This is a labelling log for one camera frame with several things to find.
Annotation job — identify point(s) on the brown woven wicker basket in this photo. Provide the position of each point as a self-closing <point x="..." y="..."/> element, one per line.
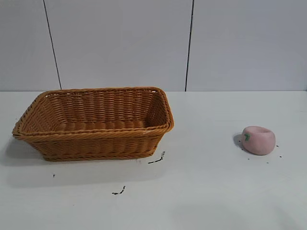
<point x="96" y="141"/>

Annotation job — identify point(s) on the pink toy peach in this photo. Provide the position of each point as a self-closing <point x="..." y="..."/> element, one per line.
<point x="259" y="141"/>

